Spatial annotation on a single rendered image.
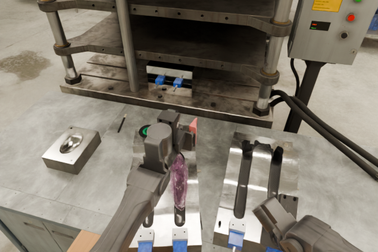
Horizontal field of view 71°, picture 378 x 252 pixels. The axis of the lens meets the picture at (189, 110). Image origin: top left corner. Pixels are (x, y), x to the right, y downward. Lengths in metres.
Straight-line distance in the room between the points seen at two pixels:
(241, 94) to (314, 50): 0.47
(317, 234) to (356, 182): 0.70
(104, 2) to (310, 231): 1.31
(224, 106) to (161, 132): 0.94
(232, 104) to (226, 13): 0.51
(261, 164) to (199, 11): 0.74
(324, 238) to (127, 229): 0.38
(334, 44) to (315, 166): 0.57
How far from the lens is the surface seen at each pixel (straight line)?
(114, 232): 0.56
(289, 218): 0.70
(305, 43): 1.41
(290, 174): 1.07
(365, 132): 2.95
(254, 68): 1.38
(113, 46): 1.61
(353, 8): 1.39
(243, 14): 1.30
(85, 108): 1.56
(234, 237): 0.91
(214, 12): 1.31
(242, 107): 1.51
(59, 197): 1.20
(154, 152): 0.60
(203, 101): 1.53
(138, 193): 0.59
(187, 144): 0.73
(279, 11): 1.22
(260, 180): 1.05
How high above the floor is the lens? 1.72
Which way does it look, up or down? 39 degrees down
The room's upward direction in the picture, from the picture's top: straight up
